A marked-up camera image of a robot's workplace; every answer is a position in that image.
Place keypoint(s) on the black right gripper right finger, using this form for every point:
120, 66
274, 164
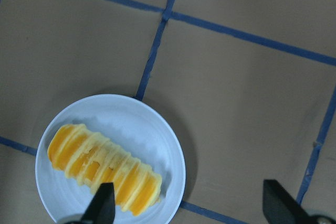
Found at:
279, 207

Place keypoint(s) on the light blue plate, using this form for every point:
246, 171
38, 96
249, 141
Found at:
135, 126

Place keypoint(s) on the striped orange bread roll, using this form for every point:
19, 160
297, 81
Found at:
93, 159

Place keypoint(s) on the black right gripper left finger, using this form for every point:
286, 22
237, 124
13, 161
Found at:
102, 207

